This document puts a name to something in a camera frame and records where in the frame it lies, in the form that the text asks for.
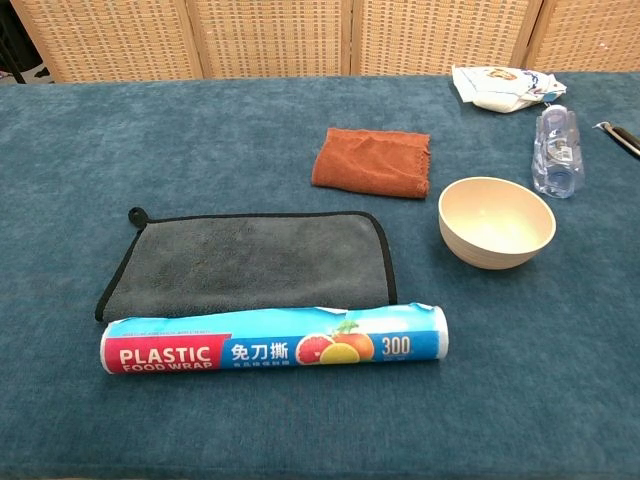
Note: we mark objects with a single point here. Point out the blue plush table cover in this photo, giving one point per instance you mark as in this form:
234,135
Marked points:
150,150

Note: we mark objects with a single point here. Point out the white printed plastic bag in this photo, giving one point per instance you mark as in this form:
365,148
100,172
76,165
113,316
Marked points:
495,90

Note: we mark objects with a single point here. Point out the grey cloth with black trim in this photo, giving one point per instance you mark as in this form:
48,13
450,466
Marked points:
250,260

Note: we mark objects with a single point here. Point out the woven rattan screen panel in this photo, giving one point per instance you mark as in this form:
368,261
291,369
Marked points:
590,35
110,40
275,35
445,35

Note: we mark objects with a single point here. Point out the small blue binder clip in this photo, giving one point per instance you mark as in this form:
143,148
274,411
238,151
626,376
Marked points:
552,95

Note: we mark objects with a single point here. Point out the blue plastic food wrap roll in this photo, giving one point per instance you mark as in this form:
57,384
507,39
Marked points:
260,335

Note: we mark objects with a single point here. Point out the black tripod stand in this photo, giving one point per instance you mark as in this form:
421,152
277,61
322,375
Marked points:
15,50

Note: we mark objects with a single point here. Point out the clear plastic water bottle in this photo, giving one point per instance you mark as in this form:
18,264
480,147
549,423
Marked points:
557,160

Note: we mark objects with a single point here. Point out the metal ladle with black grip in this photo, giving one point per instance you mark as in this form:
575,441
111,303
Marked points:
625,136

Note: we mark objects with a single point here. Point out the beige plastic bowl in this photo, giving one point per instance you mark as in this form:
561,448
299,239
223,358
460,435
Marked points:
495,220

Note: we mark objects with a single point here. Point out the rust orange folded cloth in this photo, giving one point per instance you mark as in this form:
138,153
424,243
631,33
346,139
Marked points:
370,162

